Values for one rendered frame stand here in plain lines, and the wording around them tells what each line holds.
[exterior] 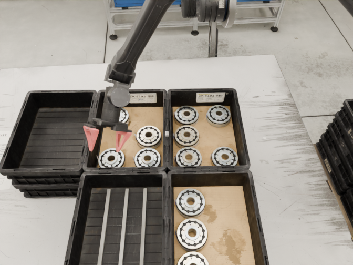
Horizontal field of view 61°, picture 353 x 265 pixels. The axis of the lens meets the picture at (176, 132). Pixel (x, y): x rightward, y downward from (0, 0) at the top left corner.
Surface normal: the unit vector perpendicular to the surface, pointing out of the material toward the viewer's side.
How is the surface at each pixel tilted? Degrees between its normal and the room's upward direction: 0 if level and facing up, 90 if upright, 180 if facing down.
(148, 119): 0
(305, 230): 0
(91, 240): 0
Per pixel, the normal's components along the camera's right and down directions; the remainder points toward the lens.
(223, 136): 0.00, -0.59
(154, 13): 0.01, 0.88
